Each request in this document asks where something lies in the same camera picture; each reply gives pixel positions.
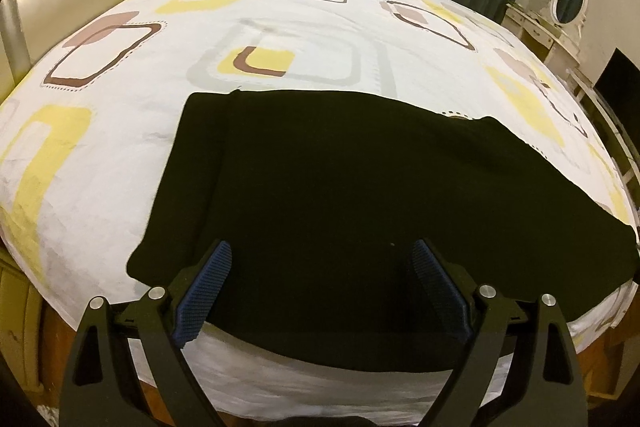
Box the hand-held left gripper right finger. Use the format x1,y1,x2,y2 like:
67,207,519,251
409,238,589,427

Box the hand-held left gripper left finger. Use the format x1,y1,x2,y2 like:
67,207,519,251
59,240,234,427

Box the black pants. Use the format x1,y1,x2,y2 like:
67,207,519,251
126,89,639,371

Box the printed bed sheet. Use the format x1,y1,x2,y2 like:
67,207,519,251
0,0,639,414

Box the white television stand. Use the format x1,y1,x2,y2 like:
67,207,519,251
567,67,640,190

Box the white dressing table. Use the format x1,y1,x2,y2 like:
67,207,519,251
502,2,584,68

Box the black flat television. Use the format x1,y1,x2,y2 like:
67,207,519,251
594,48,640,118

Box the cream bed frame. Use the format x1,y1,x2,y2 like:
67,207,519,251
0,252,62,400

